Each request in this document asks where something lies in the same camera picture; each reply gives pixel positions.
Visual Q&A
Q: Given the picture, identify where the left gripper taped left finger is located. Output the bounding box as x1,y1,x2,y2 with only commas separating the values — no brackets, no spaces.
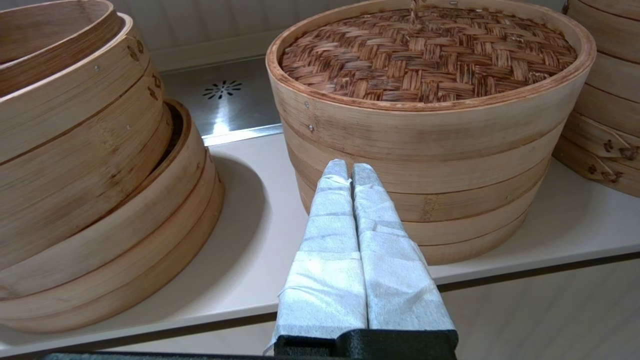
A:
265,159,368,353

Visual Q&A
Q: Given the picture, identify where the steel plate with flower holes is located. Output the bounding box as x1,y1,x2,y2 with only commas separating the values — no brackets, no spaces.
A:
160,55,283,146

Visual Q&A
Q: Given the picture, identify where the wide shallow bamboo steamer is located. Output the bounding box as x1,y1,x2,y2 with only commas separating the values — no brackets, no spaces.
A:
0,100,225,333

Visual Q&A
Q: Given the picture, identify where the short bamboo steamer stack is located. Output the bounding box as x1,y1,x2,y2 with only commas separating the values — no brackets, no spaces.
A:
285,120,568,266

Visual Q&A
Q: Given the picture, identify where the tall bamboo steamer stack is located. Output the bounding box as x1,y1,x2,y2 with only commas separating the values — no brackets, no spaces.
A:
552,0,640,198

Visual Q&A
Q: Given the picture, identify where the woven bamboo steamer lid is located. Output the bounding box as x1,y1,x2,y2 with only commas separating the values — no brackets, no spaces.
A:
266,0,597,162

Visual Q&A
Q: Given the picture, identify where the bamboo steamer with heart marks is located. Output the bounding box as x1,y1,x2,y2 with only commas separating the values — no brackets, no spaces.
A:
0,0,173,271

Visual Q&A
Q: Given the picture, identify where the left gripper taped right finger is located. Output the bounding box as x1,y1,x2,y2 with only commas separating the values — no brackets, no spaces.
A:
352,162,457,332

